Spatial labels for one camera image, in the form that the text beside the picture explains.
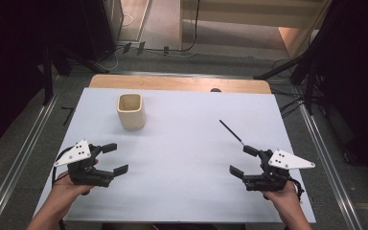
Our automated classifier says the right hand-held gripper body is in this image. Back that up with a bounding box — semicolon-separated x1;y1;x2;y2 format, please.
242;149;316;193

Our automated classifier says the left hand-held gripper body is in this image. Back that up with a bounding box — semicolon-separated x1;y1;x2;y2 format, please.
53;139;115;189

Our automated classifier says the thin black stick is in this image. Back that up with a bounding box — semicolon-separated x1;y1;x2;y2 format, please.
218;119;246;147

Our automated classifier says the beige square cup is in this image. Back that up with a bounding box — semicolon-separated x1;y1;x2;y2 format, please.
116;92;147;131

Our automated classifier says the person's left hand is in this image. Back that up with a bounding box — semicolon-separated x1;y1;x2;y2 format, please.
51;158;100;200

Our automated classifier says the person's right hand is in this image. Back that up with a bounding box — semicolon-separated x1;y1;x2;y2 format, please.
259;162;303;213

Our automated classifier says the white table mat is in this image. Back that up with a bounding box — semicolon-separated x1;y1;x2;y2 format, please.
33;87;317;224

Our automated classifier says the wooden table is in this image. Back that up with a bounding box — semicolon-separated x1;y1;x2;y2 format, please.
88;74;273;95

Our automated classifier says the black metal stand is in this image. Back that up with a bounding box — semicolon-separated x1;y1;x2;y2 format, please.
253;37;325;116
37;44;75;106

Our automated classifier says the dark cabinet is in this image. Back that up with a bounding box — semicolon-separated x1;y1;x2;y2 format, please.
80;0;125;63

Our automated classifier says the light wooden cabinet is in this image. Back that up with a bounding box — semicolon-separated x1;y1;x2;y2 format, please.
179;0;334;60

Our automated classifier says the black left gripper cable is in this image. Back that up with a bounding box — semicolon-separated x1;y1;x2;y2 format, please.
51;146;75;189

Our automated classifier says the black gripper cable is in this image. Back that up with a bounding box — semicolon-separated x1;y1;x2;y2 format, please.
51;146;75;189
287;176;306;203

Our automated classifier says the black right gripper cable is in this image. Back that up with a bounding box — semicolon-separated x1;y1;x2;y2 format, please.
287;176;306;203

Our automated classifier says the aluminium floor rail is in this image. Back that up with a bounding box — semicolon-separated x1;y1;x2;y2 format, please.
0;92;59;230
299;104;363;230

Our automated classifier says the white floor cable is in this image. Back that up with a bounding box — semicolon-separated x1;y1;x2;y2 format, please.
102;13;135;72

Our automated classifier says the black hanging cable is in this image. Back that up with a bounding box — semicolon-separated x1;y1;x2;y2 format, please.
181;0;202;53

